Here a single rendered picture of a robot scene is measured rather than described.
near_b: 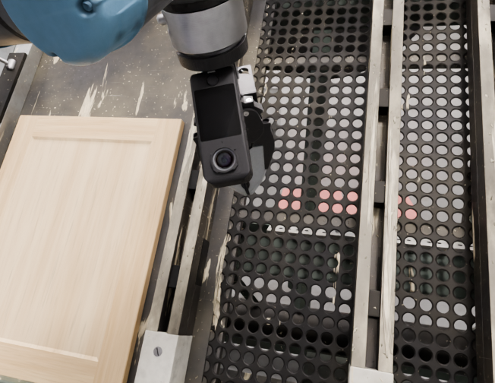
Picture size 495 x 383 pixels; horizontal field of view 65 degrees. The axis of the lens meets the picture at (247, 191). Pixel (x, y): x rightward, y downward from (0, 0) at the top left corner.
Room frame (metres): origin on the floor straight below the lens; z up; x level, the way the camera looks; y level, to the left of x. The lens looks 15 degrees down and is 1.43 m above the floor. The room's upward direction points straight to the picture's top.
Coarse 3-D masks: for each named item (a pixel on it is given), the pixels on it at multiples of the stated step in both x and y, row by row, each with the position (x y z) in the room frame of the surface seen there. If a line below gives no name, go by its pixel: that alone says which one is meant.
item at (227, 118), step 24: (216, 72) 0.40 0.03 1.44; (192, 96) 0.39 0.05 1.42; (216, 96) 0.39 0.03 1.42; (240, 96) 0.40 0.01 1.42; (216, 120) 0.38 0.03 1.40; (240, 120) 0.37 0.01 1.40; (216, 144) 0.36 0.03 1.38; (240, 144) 0.36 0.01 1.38; (216, 168) 0.35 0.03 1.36; (240, 168) 0.35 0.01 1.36
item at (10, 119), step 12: (24, 48) 1.08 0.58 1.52; (36, 48) 1.10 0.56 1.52; (36, 60) 1.09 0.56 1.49; (24, 72) 1.05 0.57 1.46; (24, 84) 1.04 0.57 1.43; (12, 96) 1.00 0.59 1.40; (24, 96) 1.04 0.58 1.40; (12, 108) 1.00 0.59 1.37; (12, 120) 0.99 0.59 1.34; (0, 132) 0.95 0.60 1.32; (12, 132) 0.98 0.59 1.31; (0, 144) 0.94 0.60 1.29; (0, 156) 0.94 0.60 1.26
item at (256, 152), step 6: (252, 150) 0.45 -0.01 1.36; (258, 150) 0.45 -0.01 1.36; (252, 156) 0.46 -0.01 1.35; (258, 156) 0.46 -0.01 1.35; (252, 162) 0.46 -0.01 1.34; (258, 162) 0.46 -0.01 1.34; (252, 168) 0.47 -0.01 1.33; (258, 168) 0.47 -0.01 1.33; (264, 168) 0.47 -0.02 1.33; (258, 174) 0.47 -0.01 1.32; (264, 174) 0.48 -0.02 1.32; (252, 180) 0.48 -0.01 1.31; (258, 180) 0.48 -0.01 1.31; (252, 186) 0.48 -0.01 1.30; (258, 186) 0.50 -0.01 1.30; (252, 192) 0.50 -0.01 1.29
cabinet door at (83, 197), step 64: (64, 128) 0.93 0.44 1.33; (128, 128) 0.89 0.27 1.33; (0, 192) 0.87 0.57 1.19; (64, 192) 0.84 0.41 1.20; (128, 192) 0.80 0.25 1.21; (0, 256) 0.78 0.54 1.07; (64, 256) 0.75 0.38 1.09; (128, 256) 0.72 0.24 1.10; (0, 320) 0.70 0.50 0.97; (64, 320) 0.67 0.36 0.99; (128, 320) 0.64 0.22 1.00
